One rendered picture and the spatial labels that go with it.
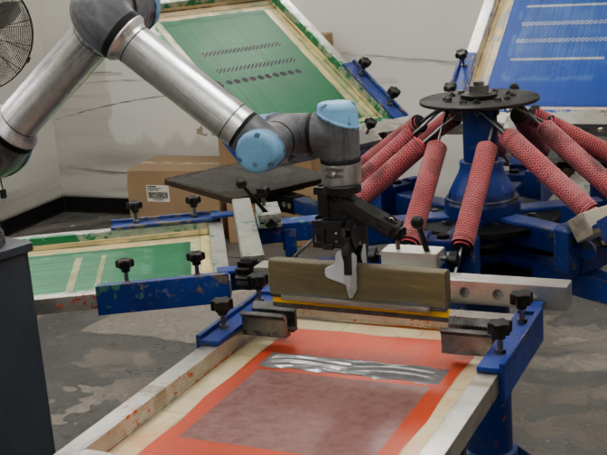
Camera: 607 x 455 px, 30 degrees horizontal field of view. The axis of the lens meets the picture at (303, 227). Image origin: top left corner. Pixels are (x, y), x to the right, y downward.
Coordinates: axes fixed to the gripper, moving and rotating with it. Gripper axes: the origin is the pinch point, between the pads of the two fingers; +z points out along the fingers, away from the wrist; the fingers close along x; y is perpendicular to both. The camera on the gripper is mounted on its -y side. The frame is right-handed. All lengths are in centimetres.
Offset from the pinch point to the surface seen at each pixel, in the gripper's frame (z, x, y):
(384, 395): 13.6, 16.6, -10.6
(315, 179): 14, -141, 71
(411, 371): 13.0, 6.3, -12.1
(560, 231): 5, -62, -25
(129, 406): 10.3, 39.2, 27.0
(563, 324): 108, -276, 19
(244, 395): 13.7, 23.0, 13.7
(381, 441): 13.6, 33.3, -16.2
